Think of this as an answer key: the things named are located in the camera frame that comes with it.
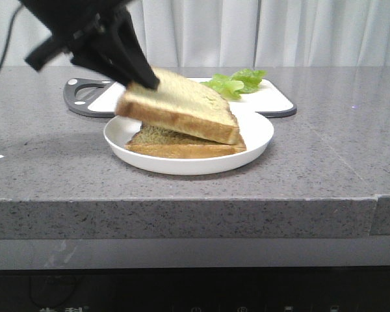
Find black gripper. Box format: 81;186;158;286
21;1;159;90

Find toasted bread slice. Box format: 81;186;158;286
124;124;246;159
114;67;241;145

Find green lettuce leaf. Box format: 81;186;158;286
201;68;267;100

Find white grey cutting board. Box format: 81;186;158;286
63;78;297;118

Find white round plate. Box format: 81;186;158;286
103;109;274;176

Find black appliance front panel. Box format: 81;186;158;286
0;266;390;311

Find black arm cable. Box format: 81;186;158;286
0;5;23;90

